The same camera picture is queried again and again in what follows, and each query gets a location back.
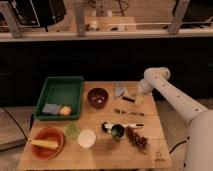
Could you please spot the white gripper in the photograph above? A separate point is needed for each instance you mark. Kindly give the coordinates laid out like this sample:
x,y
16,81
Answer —
x,y
144,89

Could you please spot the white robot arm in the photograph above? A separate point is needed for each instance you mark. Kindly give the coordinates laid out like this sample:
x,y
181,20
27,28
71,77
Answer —
x,y
199,146

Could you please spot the dark green metal cup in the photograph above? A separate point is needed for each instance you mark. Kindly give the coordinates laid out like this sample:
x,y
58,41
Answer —
x,y
117,132

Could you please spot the white paper cup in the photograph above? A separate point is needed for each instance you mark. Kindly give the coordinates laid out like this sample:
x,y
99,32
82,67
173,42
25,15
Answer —
x,y
86,138

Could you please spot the metal fork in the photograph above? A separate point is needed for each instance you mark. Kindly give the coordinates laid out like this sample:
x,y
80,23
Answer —
x,y
119,111

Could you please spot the brown grape bunch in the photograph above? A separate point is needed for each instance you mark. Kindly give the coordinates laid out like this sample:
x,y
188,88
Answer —
x,y
140,142

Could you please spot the dark red bowl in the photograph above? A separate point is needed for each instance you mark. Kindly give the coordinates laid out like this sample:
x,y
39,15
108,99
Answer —
x,y
97,98

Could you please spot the white black marker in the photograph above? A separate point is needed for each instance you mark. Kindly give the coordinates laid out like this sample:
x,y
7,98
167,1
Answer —
x,y
107,127

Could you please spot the green lid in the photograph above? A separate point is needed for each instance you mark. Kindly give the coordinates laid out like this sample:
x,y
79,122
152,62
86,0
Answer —
x,y
72,130

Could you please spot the yellow orange fruit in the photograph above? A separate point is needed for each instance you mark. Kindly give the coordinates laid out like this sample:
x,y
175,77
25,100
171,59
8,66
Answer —
x,y
65,111

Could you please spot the green plastic tray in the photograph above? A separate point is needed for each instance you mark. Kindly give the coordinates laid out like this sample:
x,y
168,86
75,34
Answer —
x,y
65,91

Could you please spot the blue grey sponge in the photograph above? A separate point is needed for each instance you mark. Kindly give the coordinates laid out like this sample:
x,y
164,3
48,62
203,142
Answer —
x,y
51,109

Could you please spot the orange clay bowl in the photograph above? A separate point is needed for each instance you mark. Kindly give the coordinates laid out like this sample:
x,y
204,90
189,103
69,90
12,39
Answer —
x,y
52,134

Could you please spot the yellow corn cob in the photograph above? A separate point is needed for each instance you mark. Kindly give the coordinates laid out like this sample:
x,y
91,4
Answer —
x,y
45,144

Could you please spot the black box background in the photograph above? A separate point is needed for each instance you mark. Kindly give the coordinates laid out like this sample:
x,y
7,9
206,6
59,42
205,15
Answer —
x,y
38,13

